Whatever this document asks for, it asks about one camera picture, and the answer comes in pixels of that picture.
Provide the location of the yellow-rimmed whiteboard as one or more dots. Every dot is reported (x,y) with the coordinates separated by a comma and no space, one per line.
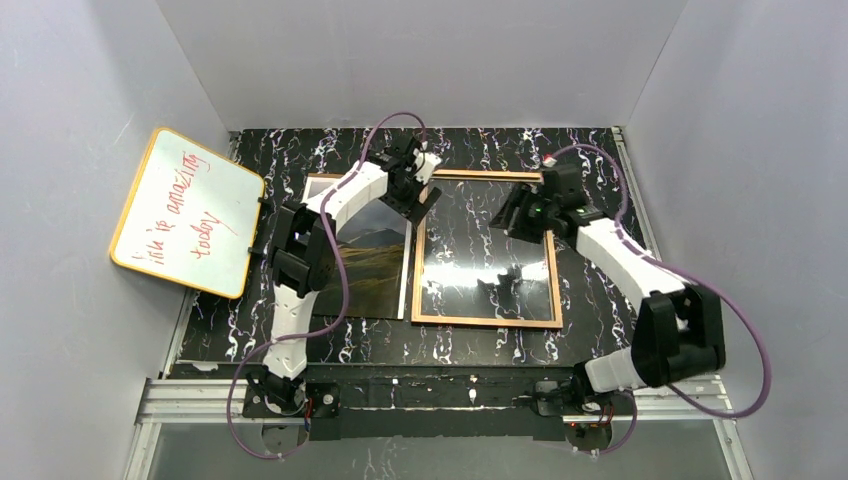
(190,218)

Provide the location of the wooden picture frame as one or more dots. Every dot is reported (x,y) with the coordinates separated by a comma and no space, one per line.
(484,322)

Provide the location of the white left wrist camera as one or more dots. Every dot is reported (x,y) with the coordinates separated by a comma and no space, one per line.
(426,163)

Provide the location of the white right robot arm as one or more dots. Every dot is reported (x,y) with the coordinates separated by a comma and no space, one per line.
(679,329)

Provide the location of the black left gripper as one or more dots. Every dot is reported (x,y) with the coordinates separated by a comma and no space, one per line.
(411,201)

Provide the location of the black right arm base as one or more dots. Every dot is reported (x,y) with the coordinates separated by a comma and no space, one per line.
(552,398)

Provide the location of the aluminium front rail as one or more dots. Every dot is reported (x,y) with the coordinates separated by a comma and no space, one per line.
(465,425)

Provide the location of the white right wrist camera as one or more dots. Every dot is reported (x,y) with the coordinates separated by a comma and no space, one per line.
(549,161)

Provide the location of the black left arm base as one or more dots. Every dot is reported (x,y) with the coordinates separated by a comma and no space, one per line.
(290,399)

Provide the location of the mountain landscape photo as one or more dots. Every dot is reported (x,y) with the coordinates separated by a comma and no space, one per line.
(375,247)

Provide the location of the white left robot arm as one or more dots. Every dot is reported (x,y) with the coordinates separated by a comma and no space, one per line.
(305,253)

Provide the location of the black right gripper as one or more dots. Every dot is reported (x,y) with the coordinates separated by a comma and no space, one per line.
(518,216)

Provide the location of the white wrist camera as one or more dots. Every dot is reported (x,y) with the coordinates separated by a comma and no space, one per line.
(549,161)
(426,163)

